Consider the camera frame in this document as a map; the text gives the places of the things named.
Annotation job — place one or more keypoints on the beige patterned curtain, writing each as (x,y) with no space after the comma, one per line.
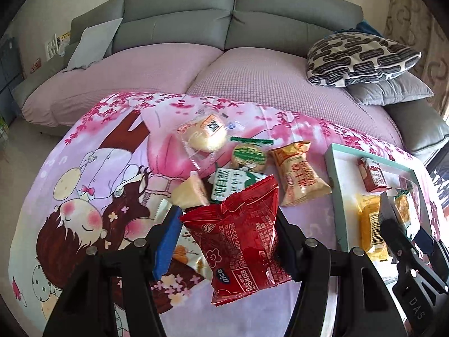
(417,24)

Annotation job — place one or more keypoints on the dark green biscuit packet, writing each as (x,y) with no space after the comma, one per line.
(231,186)

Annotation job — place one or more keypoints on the dark grey cabinet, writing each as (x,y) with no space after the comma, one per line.
(10,63)

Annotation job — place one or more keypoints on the pink sofa cover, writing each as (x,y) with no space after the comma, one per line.
(245,77)

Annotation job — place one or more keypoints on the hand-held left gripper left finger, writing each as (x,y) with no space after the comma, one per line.
(166,249)

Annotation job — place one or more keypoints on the orange tan snack packet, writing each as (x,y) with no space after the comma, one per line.
(300,173)

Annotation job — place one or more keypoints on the round biscuit green-edged packet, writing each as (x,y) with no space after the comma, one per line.
(249,154)

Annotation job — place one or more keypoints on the black white patterned pillow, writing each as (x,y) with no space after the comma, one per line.
(357,58)

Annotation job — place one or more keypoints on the small red wall socket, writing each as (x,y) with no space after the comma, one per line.
(36,66)

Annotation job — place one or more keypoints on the teal cardboard box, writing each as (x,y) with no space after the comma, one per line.
(336,189)

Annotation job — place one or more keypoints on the small green-topped snack packet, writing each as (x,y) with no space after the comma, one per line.
(407,210)

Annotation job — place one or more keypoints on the blue cloth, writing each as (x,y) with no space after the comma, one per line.
(368,28)

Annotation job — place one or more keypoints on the green floor object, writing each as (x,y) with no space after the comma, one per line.
(3,124)

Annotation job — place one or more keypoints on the bright red snack packet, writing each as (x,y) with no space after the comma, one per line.
(242,238)

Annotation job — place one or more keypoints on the grey sofa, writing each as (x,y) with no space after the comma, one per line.
(175,14)

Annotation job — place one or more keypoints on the round bun clear packet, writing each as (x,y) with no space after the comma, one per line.
(207,133)

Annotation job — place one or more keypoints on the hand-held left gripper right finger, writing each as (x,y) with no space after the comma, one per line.
(289,252)

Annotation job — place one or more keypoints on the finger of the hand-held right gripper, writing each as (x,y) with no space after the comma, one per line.
(396,245)
(425,240)

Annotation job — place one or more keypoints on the white wall frame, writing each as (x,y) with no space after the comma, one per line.
(52,47)

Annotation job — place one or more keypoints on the dark red white-label packet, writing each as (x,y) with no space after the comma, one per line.
(373,175)

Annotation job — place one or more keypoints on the cartoon printed blanket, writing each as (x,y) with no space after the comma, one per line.
(105,168)

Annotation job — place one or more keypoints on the yellow clear snack packet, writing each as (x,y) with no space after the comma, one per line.
(370,224)

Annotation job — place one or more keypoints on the light grey pillow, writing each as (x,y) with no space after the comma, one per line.
(93,44)

